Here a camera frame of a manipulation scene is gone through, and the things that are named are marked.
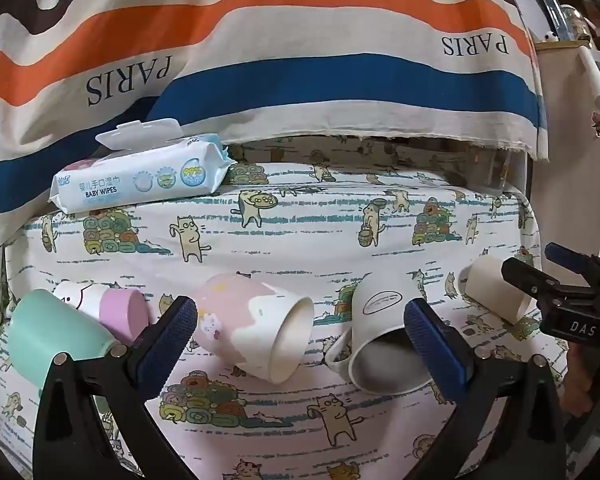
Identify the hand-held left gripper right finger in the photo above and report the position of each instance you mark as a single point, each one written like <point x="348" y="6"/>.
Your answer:
<point x="436" y="352"/>

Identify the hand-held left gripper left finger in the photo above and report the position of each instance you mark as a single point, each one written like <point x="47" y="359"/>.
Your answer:
<point x="169" y="342"/>

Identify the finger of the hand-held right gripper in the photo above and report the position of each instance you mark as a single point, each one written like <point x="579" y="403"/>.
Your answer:
<point x="575" y="262"/>
<point x="530" y="280"/>

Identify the pink and white cup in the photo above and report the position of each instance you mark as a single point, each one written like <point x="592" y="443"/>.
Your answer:
<point x="240" y="320"/>

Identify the cream paper cup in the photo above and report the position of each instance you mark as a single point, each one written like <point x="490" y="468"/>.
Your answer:
<point x="495" y="287"/>

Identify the white cup with purple lid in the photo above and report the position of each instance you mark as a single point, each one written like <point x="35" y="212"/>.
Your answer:
<point x="115" y="312"/>

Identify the mint green cup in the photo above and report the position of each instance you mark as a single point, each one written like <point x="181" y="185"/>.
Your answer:
<point x="50" y="332"/>

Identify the person's right hand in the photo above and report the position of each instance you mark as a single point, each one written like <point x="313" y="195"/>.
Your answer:
<point x="580" y="377"/>

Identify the white mug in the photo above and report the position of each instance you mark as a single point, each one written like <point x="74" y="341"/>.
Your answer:
<point x="380" y="305"/>

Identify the beige canvas bag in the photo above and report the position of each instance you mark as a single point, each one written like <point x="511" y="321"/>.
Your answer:
<point x="565" y="120"/>

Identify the cat print bed sheet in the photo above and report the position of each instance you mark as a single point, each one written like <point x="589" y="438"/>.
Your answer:
<point x="310" y="245"/>

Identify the baby wipes pack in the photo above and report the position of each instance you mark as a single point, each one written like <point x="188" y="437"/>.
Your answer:
<point x="140" y="175"/>

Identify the white stick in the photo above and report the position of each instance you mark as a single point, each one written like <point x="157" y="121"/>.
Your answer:
<point x="596" y="77"/>

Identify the clear small bottle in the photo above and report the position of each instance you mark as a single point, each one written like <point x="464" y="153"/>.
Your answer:
<point x="574" y="20"/>

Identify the blue pen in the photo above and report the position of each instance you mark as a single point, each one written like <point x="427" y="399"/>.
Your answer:
<point x="550" y="10"/>

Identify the striped cloth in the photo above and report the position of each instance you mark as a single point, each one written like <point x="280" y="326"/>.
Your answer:
<point x="280" y="35"/>

